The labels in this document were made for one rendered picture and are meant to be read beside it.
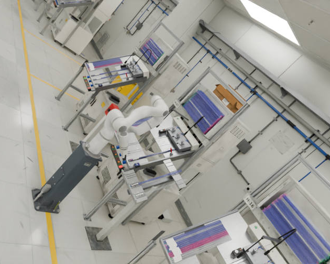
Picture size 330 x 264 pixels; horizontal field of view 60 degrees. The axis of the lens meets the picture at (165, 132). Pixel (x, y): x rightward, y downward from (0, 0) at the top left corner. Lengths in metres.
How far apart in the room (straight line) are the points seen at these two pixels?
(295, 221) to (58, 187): 1.92
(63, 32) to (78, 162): 4.79
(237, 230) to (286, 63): 2.98
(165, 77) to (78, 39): 3.41
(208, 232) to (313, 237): 0.74
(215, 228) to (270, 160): 1.98
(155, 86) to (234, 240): 2.46
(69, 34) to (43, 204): 4.81
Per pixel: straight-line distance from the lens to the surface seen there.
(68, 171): 2.59
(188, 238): 2.36
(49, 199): 2.79
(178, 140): 2.98
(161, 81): 4.09
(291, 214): 2.37
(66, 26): 6.93
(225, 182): 4.38
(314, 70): 4.57
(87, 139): 3.77
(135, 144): 2.99
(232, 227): 2.49
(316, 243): 2.31
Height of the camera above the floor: 1.87
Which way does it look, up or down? 15 degrees down
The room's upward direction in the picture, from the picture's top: 44 degrees clockwise
